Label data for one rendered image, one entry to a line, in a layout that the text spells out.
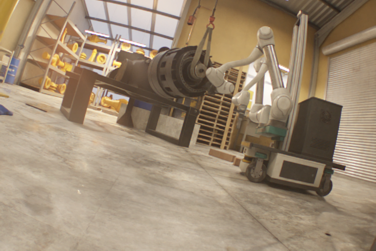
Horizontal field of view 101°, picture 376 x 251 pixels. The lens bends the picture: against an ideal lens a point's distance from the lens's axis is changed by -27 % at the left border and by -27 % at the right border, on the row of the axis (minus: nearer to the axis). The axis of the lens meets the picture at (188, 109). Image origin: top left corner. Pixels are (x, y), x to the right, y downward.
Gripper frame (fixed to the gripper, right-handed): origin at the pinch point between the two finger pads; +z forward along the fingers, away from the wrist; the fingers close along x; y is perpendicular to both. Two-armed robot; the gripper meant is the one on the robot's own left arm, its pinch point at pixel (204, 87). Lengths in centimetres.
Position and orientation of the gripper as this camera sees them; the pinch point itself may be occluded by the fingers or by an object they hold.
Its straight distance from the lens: 212.4
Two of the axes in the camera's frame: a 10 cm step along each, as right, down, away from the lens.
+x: -4.3, -8.2, -3.8
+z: -5.6, -0.8, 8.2
